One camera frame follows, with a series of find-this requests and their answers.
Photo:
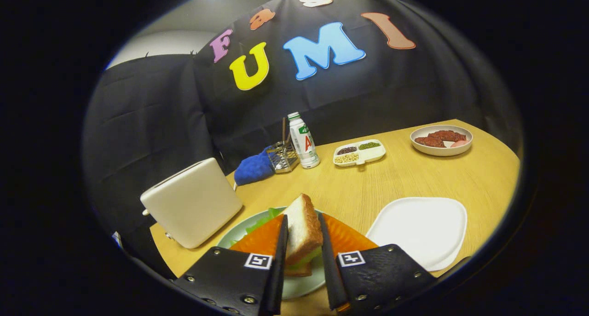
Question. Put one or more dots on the white green drink bottle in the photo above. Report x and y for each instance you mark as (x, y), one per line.
(304, 143)

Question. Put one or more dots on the white toaster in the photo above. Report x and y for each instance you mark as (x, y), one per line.
(193, 203)

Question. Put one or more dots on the pink ham slice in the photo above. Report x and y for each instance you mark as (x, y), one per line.
(460, 143)

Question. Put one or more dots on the white bread slice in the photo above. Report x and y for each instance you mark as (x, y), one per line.
(299, 271)

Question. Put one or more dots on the pile of yellow soybeans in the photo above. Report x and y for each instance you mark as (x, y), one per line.
(346, 158)

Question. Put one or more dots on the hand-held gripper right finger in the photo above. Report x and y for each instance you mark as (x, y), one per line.
(330, 279)

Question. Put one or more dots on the brown chopstick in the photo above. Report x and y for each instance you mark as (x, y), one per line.
(284, 129)

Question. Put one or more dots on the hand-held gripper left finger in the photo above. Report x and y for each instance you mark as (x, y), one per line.
(278, 279)

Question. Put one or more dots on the dark red meat piece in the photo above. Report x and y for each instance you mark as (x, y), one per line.
(430, 142)
(448, 135)

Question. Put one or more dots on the green lettuce leaf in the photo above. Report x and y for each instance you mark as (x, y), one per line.
(262, 219)

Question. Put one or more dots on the white square plate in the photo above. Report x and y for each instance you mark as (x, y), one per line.
(414, 228)

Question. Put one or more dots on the white divided dish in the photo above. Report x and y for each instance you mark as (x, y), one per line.
(375, 156)

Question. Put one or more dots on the pile of green beans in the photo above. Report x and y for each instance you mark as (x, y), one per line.
(369, 146)

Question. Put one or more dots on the white round bowl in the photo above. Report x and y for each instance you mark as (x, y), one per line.
(437, 152)

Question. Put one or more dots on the pale green plate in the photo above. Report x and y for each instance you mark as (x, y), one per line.
(299, 288)

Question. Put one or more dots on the black backdrop cloth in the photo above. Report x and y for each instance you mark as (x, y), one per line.
(152, 123)

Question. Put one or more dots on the pile of dark red beans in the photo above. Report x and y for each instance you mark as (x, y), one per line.
(347, 150)

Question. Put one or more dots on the blue oven mitt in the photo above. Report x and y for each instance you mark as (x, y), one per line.
(253, 169)

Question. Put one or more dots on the toasted bread slice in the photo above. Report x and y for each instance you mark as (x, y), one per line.
(301, 228)

